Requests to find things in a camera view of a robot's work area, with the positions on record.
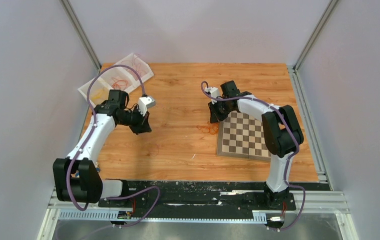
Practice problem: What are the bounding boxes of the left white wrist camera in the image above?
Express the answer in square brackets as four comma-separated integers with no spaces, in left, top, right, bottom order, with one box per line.
[137,95,156,117]

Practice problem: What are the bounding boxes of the wooden chessboard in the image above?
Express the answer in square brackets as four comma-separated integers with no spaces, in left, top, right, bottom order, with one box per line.
[216,111,271,162]

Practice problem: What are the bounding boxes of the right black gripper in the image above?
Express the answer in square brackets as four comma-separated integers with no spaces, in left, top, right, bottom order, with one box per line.
[208,98,234,124]

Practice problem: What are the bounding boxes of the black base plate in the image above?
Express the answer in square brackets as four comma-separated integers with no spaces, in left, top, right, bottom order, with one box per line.
[93,179,331,220]

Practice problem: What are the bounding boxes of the aluminium frame rail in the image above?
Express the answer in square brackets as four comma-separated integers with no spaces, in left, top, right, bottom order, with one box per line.
[48,190,350,224]

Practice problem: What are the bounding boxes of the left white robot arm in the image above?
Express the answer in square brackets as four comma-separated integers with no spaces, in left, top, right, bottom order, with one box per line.
[53,90,155,207]

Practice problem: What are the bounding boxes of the purple thin cable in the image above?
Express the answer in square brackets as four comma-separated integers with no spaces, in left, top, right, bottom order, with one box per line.
[125,54,149,80]

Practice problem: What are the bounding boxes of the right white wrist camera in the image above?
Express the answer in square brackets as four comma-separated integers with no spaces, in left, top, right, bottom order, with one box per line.
[204,87,220,104]

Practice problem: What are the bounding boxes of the orange cable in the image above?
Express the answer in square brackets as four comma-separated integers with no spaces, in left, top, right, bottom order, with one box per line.
[110,76,130,91]
[196,121,220,136]

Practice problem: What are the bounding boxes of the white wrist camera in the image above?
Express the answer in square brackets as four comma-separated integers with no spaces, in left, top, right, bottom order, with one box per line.
[204,87,220,104]
[137,95,156,117]

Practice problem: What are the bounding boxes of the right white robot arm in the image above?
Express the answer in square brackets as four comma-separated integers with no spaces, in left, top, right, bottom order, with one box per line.
[200,80,304,209]

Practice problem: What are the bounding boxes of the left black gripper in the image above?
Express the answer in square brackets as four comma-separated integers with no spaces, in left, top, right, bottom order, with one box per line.
[118,105,152,136]

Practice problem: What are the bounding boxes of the white three-compartment tray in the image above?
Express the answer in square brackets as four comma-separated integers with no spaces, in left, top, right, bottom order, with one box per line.
[78,53,154,107]

